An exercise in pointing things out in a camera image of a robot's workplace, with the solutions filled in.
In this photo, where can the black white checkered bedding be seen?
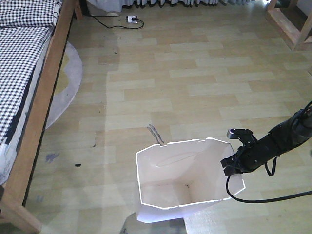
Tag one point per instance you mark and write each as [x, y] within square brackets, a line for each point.
[26, 27]

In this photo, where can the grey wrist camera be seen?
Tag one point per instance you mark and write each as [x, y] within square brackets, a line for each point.
[235, 133]

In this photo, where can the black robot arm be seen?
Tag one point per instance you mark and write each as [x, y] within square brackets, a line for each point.
[280, 139]

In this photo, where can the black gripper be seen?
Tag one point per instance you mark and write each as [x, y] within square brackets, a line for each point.
[248, 159]

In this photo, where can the round grey rug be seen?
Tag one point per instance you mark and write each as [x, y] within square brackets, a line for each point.
[67, 85]

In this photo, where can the white curtain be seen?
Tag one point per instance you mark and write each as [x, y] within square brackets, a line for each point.
[117, 5]

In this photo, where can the white power strip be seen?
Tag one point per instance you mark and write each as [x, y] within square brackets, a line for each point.
[132, 19]

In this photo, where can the wooden shelf frame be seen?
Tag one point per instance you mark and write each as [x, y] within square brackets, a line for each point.
[294, 23]

